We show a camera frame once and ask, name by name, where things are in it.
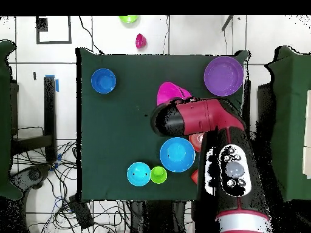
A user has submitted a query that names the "large light blue bowl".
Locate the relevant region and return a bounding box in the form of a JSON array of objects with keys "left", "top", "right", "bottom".
[{"left": 159, "top": 137, "right": 196, "bottom": 174}]

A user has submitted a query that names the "large pink plastic bowl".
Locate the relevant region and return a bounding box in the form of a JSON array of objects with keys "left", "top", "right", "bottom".
[{"left": 156, "top": 81, "right": 193, "bottom": 107}]

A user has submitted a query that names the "orange plastic bowl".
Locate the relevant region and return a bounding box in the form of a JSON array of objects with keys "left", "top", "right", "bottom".
[{"left": 188, "top": 132, "right": 205, "bottom": 153}]

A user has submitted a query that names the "large purple plastic bowl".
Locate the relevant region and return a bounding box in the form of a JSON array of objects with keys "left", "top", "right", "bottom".
[{"left": 203, "top": 56, "right": 244, "bottom": 97}]

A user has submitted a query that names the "white box stack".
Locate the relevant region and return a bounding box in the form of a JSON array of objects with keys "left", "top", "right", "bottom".
[{"left": 302, "top": 89, "right": 311, "bottom": 179}]

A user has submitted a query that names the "dark green tablecloth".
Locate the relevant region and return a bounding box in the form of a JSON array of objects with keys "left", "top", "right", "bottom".
[{"left": 76, "top": 47, "right": 248, "bottom": 203}]

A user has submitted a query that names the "green plastic cup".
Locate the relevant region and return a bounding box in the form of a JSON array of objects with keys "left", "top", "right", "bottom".
[{"left": 149, "top": 166, "right": 168, "bottom": 184}]

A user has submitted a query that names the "small cyan ribbed bowl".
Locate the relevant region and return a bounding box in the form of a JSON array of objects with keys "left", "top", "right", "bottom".
[{"left": 126, "top": 161, "right": 152, "bottom": 187}]

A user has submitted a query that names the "small dark blue bowl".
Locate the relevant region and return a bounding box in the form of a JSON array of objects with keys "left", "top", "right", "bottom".
[{"left": 91, "top": 68, "right": 117, "bottom": 95}]

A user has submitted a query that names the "small magenta bowl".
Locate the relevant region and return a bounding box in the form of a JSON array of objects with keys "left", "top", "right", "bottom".
[{"left": 135, "top": 33, "right": 148, "bottom": 50}]

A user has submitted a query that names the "black metal stand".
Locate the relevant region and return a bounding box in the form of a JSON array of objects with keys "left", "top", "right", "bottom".
[{"left": 10, "top": 76, "right": 58, "bottom": 162}]

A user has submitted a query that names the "green bowl on floor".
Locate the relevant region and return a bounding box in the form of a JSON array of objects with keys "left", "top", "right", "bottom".
[{"left": 118, "top": 15, "right": 140, "bottom": 24}]

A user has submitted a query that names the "green cloth side table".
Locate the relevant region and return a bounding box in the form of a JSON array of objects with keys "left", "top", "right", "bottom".
[
  {"left": 264, "top": 46, "right": 311, "bottom": 202},
  {"left": 0, "top": 39, "right": 24, "bottom": 201}
]

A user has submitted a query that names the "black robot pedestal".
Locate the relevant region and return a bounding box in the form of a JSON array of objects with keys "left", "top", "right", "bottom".
[{"left": 129, "top": 200, "right": 186, "bottom": 233}]

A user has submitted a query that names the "tangle of black cables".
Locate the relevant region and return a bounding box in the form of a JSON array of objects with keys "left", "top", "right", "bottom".
[{"left": 12, "top": 140, "right": 132, "bottom": 233}]

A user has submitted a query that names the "thin black floor cable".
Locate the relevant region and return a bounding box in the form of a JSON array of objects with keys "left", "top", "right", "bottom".
[{"left": 78, "top": 16, "right": 103, "bottom": 55}]

